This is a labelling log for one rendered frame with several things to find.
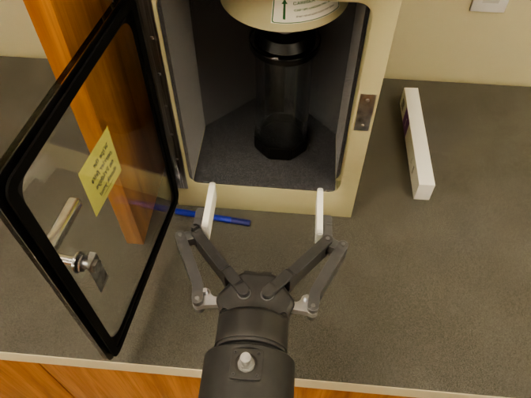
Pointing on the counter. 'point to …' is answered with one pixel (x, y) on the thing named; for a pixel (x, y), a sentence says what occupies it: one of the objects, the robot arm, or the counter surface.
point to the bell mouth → (284, 13)
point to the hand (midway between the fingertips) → (265, 199)
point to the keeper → (366, 107)
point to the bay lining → (244, 88)
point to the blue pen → (215, 217)
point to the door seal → (43, 146)
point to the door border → (23, 180)
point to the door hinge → (144, 8)
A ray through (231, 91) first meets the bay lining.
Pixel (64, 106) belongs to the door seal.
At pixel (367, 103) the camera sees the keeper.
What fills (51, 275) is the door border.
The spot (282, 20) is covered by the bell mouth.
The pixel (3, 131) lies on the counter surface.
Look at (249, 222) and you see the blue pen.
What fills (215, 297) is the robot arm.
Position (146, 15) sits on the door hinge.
